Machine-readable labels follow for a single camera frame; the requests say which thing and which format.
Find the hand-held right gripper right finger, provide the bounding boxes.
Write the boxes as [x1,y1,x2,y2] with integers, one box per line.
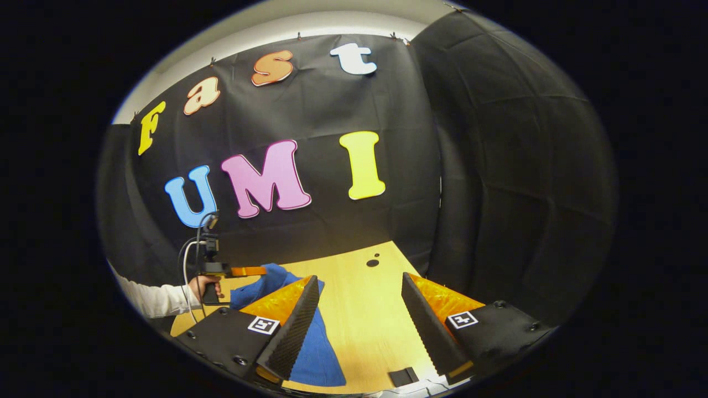
[401,271,556,386]

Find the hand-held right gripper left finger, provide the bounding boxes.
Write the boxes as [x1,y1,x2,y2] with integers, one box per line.
[174,275,325,387]

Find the blue long-sleeved top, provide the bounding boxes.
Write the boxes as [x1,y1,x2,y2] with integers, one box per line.
[230,263,347,387]

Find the white cable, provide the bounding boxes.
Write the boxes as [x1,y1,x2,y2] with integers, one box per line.
[182,240,209,324]

